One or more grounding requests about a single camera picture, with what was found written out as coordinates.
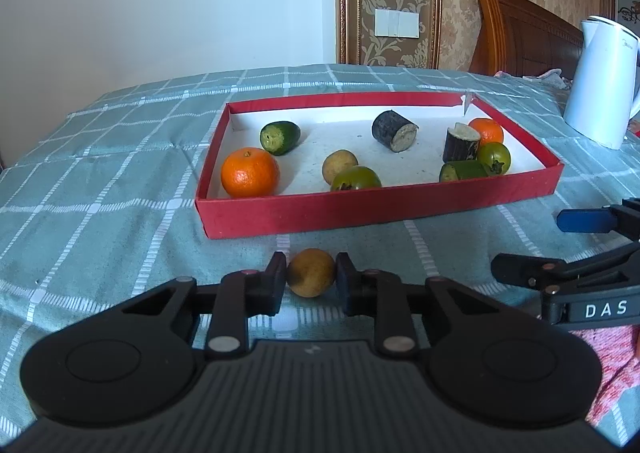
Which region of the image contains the pink white cloth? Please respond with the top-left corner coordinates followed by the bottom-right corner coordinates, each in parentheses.
top-left (494, 68), bottom-right (573, 90)

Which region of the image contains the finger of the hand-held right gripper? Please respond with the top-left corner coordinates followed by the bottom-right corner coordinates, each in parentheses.
top-left (491, 242), bottom-right (640, 296)
top-left (556, 198), bottom-right (640, 235)

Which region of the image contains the wooden headboard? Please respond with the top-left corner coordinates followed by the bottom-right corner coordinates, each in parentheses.
top-left (468, 0), bottom-right (586, 79)

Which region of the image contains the green tomato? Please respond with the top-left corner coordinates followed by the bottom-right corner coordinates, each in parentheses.
top-left (477, 142), bottom-right (512, 176)
top-left (330, 166), bottom-right (382, 192)

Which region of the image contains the brown longan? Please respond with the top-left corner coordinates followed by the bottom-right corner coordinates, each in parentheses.
top-left (286, 248), bottom-right (336, 298)
top-left (322, 150), bottom-right (359, 185)

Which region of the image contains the white electric kettle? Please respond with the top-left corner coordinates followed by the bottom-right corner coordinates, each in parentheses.
top-left (564, 16), bottom-right (640, 150)

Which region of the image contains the dark green cucumber end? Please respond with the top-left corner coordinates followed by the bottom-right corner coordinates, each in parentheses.
top-left (260, 120), bottom-right (301, 156)

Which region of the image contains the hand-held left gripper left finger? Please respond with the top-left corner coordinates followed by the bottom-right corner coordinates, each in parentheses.
top-left (120, 251), bottom-right (289, 361)

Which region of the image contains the notched dark sugarcane piece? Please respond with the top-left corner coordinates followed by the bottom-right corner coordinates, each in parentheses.
top-left (443, 122), bottom-right (482, 163)

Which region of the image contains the orange tangerine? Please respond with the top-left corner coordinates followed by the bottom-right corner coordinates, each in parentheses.
top-left (468, 118), bottom-right (505, 145)
top-left (221, 147), bottom-right (280, 199)

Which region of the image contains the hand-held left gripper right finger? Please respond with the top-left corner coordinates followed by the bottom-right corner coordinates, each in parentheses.
top-left (335, 252), bottom-right (493, 359)

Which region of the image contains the white wall switch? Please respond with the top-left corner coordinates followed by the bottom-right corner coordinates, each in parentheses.
top-left (375, 8), bottom-right (420, 39)

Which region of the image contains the light green cucumber chunk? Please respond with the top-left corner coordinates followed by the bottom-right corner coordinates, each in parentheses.
top-left (439, 160), bottom-right (490, 183)

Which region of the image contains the pink towel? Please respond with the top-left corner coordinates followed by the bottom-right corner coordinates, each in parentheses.
top-left (582, 323), bottom-right (640, 449)

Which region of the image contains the red cardboard box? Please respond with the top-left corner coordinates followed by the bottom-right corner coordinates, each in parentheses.
top-left (195, 92), bottom-right (565, 240)

